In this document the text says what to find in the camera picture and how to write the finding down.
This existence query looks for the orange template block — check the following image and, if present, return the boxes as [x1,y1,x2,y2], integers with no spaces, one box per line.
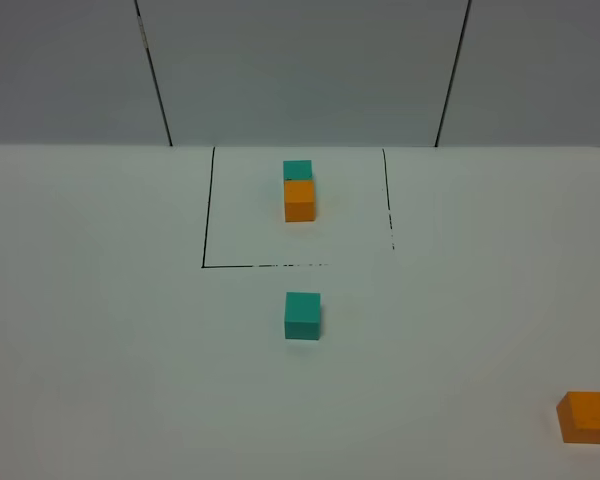
[284,180,316,222]

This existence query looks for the teal template block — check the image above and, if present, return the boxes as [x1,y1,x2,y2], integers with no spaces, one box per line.
[283,160,313,181]

